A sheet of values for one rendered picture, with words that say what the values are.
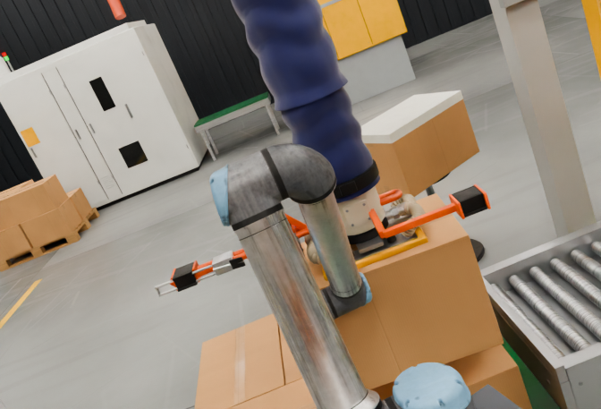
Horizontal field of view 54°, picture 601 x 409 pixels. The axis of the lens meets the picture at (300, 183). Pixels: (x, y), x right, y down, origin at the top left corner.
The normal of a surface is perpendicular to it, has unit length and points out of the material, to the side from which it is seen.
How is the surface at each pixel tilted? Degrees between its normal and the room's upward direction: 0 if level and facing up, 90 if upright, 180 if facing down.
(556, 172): 90
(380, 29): 90
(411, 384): 4
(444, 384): 4
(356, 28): 90
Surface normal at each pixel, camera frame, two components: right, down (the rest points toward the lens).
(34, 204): 0.00, 0.31
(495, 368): -0.37, -0.88
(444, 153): 0.52, 0.06
